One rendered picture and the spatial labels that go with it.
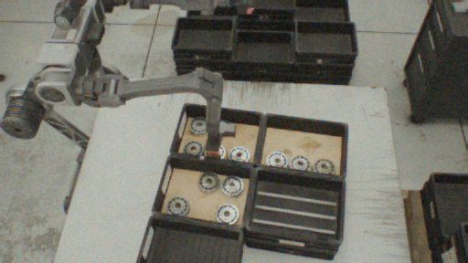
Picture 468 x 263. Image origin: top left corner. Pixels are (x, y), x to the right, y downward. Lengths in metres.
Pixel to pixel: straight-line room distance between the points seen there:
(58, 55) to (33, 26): 2.69
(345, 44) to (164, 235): 1.82
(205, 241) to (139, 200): 0.44
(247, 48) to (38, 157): 1.67
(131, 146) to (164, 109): 0.29
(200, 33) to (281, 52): 0.58
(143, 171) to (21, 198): 1.23
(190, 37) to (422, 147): 1.79
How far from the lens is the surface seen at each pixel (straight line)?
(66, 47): 1.73
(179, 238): 1.97
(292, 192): 2.05
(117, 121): 2.50
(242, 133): 2.20
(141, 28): 4.02
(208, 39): 3.12
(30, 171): 3.39
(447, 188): 2.93
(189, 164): 2.07
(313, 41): 3.13
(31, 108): 2.40
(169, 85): 1.50
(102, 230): 2.21
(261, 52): 3.18
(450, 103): 3.28
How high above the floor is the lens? 2.66
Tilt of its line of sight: 56 degrees down
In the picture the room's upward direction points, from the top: 3 degrees counter-clockwise
